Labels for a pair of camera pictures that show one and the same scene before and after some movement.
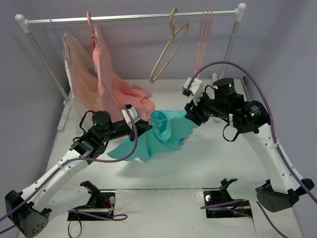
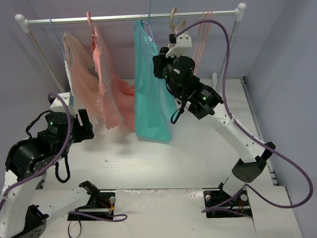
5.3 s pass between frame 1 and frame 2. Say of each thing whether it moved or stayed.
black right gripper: moved
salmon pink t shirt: stayed
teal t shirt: moved
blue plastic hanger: moved
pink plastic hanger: stayed
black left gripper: moved
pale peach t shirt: stayed
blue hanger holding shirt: stayed
